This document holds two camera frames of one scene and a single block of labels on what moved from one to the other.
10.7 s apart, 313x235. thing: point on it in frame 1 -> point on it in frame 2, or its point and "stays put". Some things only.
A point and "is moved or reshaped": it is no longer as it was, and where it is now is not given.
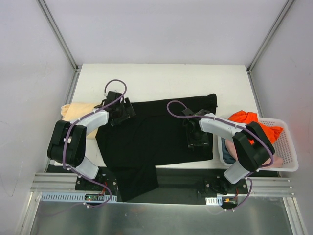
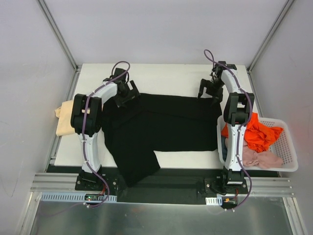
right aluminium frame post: x=288 y=4 stays put
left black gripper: x=127 y=110 -> x=129 y=95
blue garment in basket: x=228 y=157 stays put
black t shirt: x=156 y=136 is moved or reshaped
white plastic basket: x=284 y=148 stays put
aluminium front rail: x=66 y=182 stays put
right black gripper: x=198 y=141 -> x=211 y=87
